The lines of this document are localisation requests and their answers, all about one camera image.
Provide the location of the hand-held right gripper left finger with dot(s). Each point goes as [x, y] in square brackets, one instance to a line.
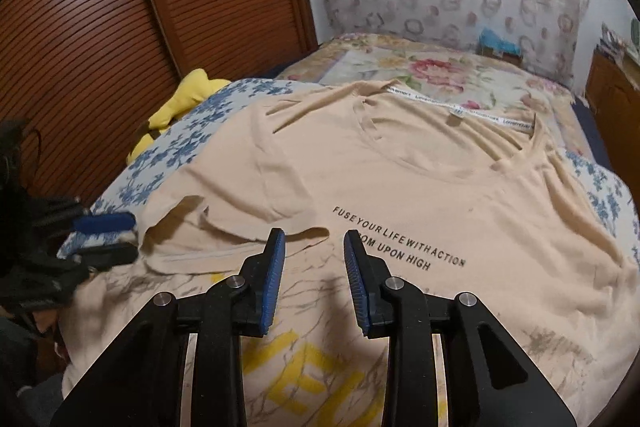
[274, 277]

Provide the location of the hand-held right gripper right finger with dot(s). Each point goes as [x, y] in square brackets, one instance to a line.
[356, 277]

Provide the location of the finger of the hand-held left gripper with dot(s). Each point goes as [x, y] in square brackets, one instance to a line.
[107, 254]
[105, 223]

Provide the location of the beige printed t-shirt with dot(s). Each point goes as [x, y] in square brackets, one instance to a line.
[400, 187]

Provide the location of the blue floral blanket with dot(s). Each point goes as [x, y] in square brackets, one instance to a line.
[165, 147]

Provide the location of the yellow plush pillow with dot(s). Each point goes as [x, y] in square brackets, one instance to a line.
[192, 94]

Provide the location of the brown slatted wardrobe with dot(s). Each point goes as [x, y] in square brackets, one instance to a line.
[100, 32]

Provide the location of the pink floral bedspread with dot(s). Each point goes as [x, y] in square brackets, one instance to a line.
[380, 67]

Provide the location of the blue plastic bundle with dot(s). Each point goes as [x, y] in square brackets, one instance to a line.
[497, 39]

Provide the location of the navy blue bed sheet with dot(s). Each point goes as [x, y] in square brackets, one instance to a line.
[592, 132]

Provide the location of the wooden sideboard cabinet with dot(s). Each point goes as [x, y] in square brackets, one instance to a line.
[612, 97]

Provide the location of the clutter of small sideboard items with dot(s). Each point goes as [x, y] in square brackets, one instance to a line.
[620, 39]

